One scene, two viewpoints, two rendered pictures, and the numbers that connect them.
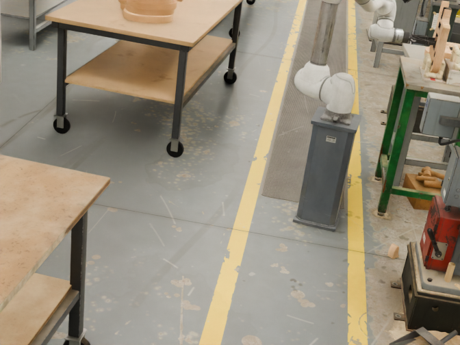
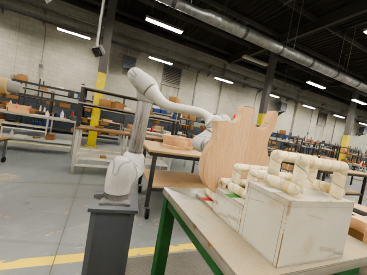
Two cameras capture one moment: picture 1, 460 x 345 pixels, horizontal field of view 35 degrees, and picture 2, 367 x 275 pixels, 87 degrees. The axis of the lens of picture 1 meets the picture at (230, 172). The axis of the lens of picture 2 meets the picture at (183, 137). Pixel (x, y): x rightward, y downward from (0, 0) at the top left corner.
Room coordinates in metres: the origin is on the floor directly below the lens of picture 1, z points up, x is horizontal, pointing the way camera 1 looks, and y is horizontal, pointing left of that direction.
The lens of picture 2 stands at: (3.89, -1.83, 1.23)
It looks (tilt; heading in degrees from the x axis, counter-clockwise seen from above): 3 degrees down; 61
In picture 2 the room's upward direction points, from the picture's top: 10 degrees clockwise
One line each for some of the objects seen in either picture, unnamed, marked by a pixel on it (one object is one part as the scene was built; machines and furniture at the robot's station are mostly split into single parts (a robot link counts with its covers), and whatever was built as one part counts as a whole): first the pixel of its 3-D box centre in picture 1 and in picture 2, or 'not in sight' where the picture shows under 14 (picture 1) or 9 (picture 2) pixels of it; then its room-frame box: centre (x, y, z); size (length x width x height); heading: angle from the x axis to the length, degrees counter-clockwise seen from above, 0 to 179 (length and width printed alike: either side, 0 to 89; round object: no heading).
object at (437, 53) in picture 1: (439, 39); (238, 151); (4.53, -1.19, 1.17); 0.35 x 0.04 x 0.40; 174
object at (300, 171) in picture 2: not in sight; (299, 179); (4.41, -1.54, 1.15); 0.03 x 0.03 x 0.09
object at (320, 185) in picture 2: not in sight; (324, 186); (4.59, -1.52, 1.12); 0.11 x 0.03 x 0.03; 85
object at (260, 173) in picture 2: not in sight; (271, 175); (4.51, -1.39, 1.12); 0.20 x 0.03 x 0.03; 174
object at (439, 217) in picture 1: (440, 228); not in sight; (3.31, -1.11, 0.49); 0.25 x 0.12 x 0.37; 175
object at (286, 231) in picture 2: not in sight; (294, 218); (4.49, -1.50, 1.02); 0.27 x 0.15 x 0.17; 175
